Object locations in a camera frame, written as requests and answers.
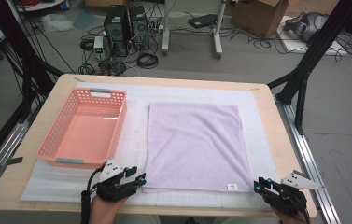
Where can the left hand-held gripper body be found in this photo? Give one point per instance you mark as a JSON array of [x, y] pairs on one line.
[[114, 189]]

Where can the grey helmet-like device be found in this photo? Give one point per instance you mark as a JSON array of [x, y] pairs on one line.
[[304, 25]]

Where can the black computer tower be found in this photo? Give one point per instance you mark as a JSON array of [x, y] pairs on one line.
[[116, 31], [139, 28]]

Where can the clear plastic bag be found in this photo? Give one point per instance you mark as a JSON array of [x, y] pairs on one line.
[[57, 22]]

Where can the round white table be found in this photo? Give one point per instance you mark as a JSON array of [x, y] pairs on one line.
[[39, 5]]

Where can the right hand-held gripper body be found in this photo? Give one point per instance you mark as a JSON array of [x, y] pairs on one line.
[[285, 199]]

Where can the grey-white foam sheet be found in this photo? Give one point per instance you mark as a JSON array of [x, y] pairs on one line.
[[58, 186]]

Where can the aluminium rail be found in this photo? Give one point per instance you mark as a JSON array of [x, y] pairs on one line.
[[5, 146], [301, 149]]

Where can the teal floor sheet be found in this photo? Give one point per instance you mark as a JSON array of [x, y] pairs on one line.
[[84, 19]]

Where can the white power box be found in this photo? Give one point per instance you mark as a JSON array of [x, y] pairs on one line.
[[98, 43]]

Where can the person's right hand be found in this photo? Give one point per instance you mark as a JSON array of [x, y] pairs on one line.
[[287, 218]]

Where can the person's left hand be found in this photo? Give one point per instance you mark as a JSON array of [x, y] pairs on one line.
[[105, 211]]

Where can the black flat device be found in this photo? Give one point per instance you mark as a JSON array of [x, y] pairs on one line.
[[203, 20]]

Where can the lilac printed towel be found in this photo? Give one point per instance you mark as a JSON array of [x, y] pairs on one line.
[[195, 146]]

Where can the pink plastic basket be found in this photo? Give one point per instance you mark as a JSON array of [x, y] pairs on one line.
[[83, 130]]

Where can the black clamp bracket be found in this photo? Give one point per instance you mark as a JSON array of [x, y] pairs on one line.
[[11, 161]]

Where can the white grid mat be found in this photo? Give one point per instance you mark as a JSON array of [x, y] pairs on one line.
[[195, 93]]

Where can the white metal stand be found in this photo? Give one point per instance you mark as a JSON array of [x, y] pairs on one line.
[[217, 37]]

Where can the white floor board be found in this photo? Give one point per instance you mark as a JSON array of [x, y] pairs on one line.
[[292, 45]]

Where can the black metal frame stand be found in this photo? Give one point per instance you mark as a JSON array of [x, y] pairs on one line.
[[316, 46], [30, 71]]

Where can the brown cardboard box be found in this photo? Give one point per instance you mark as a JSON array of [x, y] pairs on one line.
[[257, 18]]

